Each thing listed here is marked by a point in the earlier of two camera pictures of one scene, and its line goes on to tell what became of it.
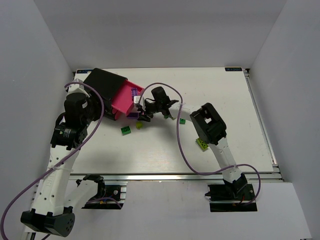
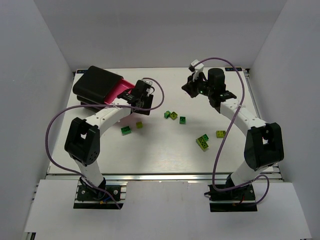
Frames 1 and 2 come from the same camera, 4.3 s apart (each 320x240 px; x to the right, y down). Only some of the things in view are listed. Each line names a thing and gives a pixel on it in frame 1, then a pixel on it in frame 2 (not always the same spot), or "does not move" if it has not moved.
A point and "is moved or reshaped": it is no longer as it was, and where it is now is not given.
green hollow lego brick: (182, 121) does not move
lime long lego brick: (202, 144) does not move
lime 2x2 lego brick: (139, 125) does not move
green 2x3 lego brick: (125, 130) does not move
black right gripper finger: (144, 117) → (187, 88)
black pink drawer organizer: (117, 93) is moved or reshaped
